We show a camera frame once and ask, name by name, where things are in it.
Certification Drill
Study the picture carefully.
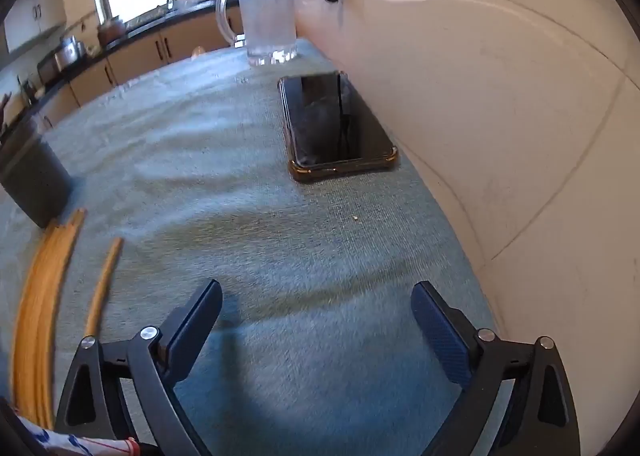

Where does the clear glass pitcher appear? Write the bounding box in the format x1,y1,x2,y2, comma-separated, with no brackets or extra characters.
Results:
216,0,297,66

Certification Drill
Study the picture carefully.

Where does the teal table cloth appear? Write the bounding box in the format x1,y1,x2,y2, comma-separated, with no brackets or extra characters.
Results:
17,44,492,455

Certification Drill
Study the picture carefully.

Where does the black smartphone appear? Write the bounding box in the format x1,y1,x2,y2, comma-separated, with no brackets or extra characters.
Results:
278,71,399,183

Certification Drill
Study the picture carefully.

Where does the dark perforated utensil holder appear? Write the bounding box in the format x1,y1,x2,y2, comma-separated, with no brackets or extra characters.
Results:
1,118,73,229

